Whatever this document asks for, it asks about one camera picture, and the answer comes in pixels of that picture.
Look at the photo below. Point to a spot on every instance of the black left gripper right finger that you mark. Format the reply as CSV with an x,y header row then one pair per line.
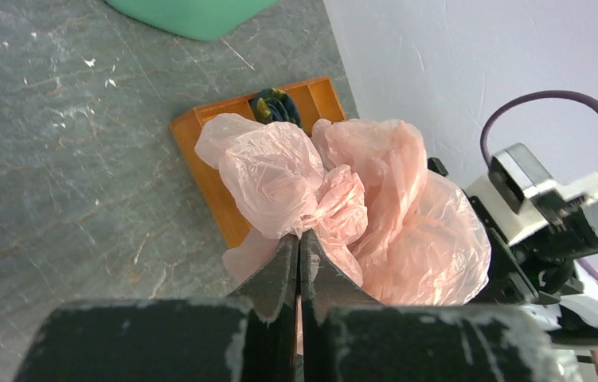
x,y
328,295

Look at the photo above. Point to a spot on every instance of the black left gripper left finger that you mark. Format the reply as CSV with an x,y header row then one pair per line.
x,y
270,336

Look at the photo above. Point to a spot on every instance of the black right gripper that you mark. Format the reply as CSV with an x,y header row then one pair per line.
x,y
547,275

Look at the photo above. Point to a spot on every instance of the translucent pink trash bag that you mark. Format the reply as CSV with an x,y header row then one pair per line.
x,y
405,235

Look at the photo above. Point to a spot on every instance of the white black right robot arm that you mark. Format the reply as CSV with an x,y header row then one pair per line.
x,y
541,233

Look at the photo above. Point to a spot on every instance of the dark rolled trash bag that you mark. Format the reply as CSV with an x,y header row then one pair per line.
x,y
275,105

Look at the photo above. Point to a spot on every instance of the green plastic trash bin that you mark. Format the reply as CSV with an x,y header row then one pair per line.
x,y
201,20

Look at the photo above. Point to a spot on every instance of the orange compartment tray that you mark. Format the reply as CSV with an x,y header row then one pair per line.
x,y
315,99

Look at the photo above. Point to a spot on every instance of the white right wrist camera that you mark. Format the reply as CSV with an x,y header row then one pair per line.
x,y
522,197

